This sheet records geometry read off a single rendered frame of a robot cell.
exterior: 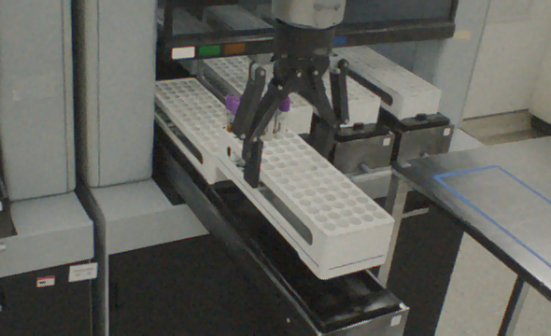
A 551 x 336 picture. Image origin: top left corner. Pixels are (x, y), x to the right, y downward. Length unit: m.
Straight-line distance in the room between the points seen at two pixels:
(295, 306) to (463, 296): 1.52
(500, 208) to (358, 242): 0.38
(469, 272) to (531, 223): 1.35
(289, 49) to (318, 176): 0.19
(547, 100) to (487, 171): 2.36
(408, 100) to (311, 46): 0.57
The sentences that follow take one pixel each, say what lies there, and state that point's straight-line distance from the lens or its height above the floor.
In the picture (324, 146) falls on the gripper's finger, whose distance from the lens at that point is 0.99.
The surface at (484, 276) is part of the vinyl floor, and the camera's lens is 2.51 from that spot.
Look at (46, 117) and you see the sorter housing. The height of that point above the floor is 0.88.
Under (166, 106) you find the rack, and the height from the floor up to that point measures 0.86.
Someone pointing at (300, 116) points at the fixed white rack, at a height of 0.85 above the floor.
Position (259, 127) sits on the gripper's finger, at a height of 0.98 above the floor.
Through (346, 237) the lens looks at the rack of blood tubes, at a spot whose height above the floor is 0.92.
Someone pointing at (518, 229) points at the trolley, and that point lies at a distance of 1.15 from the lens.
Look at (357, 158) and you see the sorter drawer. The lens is 1.35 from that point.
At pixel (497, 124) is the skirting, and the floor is 0.04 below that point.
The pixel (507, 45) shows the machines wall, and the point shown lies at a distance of 3.42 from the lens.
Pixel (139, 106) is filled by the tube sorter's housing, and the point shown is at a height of 0.88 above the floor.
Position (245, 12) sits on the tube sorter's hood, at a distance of 1.20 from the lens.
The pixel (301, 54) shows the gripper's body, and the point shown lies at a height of 1.09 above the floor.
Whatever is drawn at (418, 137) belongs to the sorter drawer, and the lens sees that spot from 1.43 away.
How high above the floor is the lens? 1.38
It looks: 29 degrees down
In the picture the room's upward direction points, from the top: 7 degrees clockwise
